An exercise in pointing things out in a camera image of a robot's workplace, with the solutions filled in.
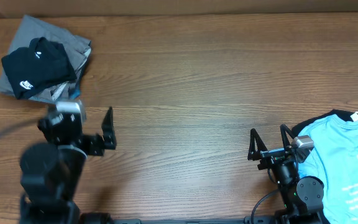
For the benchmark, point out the light blue t-shirt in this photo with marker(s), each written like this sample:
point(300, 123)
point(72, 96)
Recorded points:
point(334, 160)

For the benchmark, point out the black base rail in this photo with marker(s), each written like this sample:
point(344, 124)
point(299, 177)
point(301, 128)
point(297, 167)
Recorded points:
point(246, 220)

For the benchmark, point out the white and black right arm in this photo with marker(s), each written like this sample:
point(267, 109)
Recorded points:
point(302, 196)

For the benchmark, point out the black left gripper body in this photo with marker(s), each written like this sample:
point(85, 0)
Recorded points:
point(90, 143)

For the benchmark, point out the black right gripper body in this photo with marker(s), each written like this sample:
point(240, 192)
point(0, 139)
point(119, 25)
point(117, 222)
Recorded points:
point(273, 159)

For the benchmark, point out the folded grey shorts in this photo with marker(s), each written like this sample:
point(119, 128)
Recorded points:
point(77, 48)

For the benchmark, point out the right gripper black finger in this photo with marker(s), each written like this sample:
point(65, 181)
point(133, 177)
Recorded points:
point(256, 147)
point(285, 133)

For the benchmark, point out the black t-shirt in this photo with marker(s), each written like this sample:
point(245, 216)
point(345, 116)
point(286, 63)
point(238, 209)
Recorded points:
point(39, 66)

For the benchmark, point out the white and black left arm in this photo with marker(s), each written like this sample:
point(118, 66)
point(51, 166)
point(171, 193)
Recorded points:
point(51, 170)

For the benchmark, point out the folded blue garment under shorts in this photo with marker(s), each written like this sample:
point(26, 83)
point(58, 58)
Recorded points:
point(74, 91)

